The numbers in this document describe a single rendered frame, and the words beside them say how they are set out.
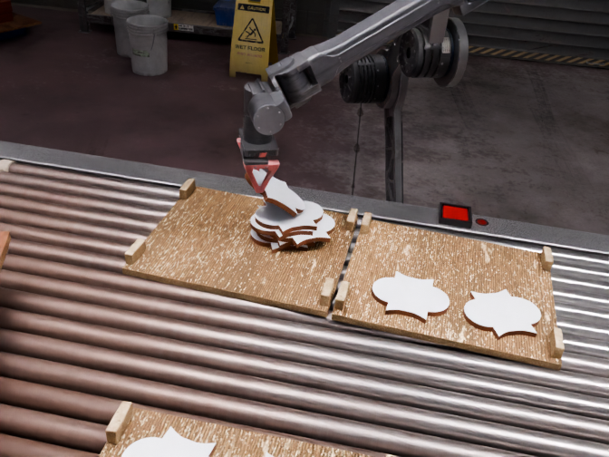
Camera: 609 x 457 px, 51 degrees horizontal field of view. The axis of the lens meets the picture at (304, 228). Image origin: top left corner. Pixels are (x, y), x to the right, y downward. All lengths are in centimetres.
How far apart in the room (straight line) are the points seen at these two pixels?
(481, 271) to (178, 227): 65
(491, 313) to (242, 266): 49
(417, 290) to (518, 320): 19
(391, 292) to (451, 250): 23
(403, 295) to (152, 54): 387
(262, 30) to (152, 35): 78
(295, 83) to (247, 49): 368
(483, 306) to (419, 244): 23
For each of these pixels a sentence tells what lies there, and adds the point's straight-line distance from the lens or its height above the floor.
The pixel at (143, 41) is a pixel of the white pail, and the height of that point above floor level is 26.
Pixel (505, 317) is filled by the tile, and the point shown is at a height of 95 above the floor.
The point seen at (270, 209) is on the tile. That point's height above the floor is 100.
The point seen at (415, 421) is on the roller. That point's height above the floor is 91.
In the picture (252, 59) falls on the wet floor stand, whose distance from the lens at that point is 486.
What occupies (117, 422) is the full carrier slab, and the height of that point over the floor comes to 96.
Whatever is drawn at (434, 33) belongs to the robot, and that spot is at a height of 121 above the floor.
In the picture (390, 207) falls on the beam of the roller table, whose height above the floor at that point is 92.
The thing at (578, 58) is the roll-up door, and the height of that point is 6.
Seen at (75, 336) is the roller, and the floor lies 91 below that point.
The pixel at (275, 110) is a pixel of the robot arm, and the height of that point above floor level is 127.
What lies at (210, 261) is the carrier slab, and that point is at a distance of 129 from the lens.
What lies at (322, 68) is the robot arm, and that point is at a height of 131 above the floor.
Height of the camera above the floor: 170
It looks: 33 degrees down
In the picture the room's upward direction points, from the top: 5 degrees clockwise
